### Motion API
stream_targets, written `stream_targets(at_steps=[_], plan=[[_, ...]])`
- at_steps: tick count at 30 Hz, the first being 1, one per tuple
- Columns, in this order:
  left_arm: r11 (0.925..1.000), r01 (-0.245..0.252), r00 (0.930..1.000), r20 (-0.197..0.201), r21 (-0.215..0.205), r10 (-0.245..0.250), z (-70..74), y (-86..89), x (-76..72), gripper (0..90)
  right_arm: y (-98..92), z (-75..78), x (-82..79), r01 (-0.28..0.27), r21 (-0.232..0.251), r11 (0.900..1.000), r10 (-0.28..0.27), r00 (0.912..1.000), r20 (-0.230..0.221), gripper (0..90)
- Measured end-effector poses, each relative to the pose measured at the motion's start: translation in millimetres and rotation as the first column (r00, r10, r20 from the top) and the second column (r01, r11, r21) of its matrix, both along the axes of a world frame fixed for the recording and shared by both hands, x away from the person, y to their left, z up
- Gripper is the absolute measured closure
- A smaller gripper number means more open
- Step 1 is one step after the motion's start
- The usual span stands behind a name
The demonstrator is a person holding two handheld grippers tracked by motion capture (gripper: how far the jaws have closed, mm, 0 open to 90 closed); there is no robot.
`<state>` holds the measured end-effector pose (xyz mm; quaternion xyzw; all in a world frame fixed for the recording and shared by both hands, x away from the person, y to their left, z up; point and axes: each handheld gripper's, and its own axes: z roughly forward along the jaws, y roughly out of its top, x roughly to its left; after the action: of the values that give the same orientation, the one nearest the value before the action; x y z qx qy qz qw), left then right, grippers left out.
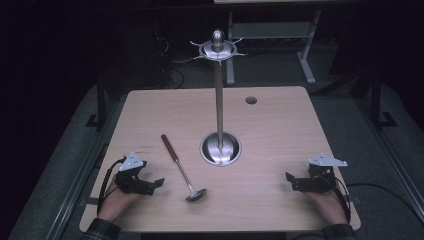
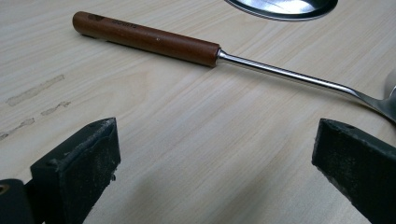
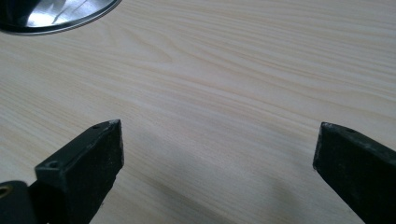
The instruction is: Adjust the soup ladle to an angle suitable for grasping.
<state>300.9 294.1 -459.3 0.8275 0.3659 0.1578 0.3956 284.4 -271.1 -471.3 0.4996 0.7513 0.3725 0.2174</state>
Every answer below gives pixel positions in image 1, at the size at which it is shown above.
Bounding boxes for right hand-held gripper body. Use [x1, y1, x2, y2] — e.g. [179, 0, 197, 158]
[307, 152, 348, 194]

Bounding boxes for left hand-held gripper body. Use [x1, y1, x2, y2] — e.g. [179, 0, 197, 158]
[114, 151, 148, 195]

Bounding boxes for person's left hand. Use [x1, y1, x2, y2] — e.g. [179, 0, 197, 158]
[97, 174, 143, 224]

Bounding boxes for person's right hand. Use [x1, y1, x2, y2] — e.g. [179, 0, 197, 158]
[303, 186, 350, 226]

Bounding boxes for black metal stand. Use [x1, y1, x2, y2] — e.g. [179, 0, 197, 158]
[368, 68, 398, 130]
[85, 75, 108, 132]

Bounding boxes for metal utensil stand with hooks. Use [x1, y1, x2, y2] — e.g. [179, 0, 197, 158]
[189, 28, 248, 167]

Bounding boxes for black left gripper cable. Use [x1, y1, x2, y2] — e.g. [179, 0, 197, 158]
[96, 158, 127, 217]

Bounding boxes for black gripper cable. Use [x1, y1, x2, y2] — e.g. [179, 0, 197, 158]
[96, 158, 127, 217]
[332, 175, 353, 224]

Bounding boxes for metal ladle with wooden handle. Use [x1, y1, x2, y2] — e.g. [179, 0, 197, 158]
[160, 133, 208, 203]

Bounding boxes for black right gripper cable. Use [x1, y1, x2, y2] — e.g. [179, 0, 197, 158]
[332, 175, 353, 224]

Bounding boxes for aluminium rail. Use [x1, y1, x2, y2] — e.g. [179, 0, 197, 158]
[44, 98, 129, 240]
[355, 98, 424, 216]

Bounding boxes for black cable on floor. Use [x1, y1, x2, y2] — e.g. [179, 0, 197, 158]
[345, 182, 419, 212]

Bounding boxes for black background cables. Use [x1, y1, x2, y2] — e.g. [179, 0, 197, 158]
[153, 34, 186, 89]

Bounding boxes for white desk frame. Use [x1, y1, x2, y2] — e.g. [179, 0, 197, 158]
[225, 9, 323, 87]

